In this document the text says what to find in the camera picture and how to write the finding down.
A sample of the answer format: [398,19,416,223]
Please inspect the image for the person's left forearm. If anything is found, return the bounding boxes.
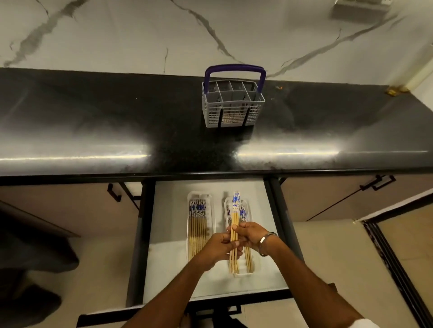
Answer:
[122,253,213,328]

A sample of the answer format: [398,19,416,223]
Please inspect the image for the row of blue-patterned chopsticks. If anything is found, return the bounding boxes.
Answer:
[188,199,207,262]

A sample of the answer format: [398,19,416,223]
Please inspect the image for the person's left hand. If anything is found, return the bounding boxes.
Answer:
[196,232,244,273]

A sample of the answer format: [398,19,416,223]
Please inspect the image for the loose wooden chopsticks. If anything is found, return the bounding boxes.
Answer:
[240,204,253,273]

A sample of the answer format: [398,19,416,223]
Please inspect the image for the person's right hand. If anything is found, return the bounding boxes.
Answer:
[227,221,268,254]

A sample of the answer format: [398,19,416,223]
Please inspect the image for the white drawer liner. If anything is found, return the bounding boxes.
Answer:
[143,180,289,300]

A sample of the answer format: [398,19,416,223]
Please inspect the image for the person's right forearm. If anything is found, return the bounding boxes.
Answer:
[262,235,365,328]

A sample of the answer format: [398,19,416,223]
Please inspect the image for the black cabinet handle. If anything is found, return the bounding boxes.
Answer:
[107,182,141,211]
[359,174,396,192]

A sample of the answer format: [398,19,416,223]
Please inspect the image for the silver bracelet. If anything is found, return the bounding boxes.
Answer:
[258,232,278,256]

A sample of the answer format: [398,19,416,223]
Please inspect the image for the grey cutlery basket purple handle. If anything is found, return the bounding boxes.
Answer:
[202,64,267,129]

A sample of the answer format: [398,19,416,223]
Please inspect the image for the clear plastic chopstick tray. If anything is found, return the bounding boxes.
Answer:
[186,191,216,265]
[223,196,262,278]

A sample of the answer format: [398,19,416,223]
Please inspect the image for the beige cabinet door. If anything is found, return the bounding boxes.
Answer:
[0,182,143,238]
[280,173,433,222]

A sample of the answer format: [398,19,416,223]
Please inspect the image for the bundle of wooden chopsticks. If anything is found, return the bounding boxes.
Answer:
[229,191,241,274]

